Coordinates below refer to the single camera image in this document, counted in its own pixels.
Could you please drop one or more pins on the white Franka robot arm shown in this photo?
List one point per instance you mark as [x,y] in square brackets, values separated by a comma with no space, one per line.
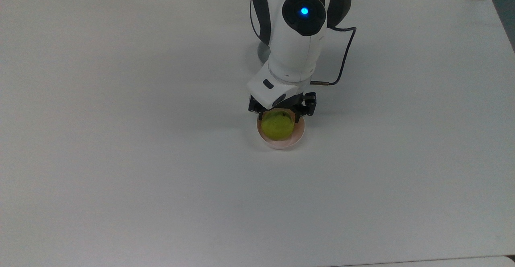
[295,46]

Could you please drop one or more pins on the pink bowl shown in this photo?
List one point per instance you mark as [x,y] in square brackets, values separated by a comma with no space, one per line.
[299,135]

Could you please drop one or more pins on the green pear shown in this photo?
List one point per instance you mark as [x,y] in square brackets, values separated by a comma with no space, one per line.
[277,128]

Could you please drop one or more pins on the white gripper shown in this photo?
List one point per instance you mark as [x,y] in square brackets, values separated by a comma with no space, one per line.
[273,88]

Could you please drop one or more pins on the grey bowl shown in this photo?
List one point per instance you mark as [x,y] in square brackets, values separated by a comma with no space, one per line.
[262,54]

